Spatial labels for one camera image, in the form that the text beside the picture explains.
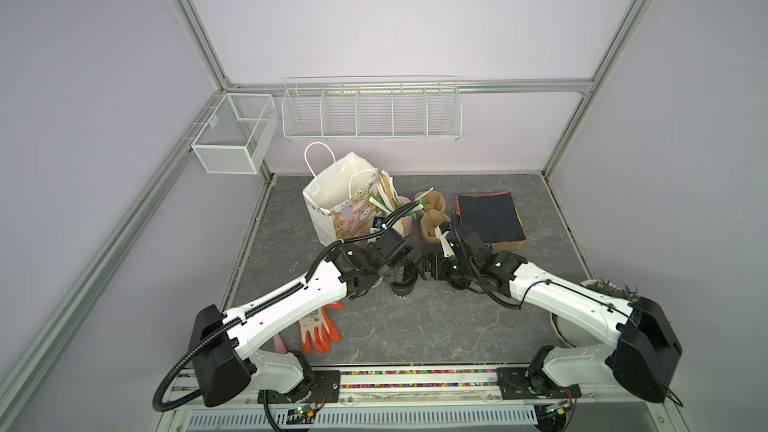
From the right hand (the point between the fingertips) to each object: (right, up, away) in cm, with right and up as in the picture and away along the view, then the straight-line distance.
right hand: (425, 263), depth 81 cm
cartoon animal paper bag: (-23, +17, -2) cm, 28 cm away
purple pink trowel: (-39, -21, -2) cm, 45 cm away
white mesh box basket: (-64, +41, +23) cm, 80 cm away
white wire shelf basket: (-16, +47, +18) cm, 53 cm away
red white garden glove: (-29, -18, 0) cm, 34 cm away
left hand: (-12, +1, -5) cm, 13 cm away
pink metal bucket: (-4, +11, +14) cm, 18 cm away
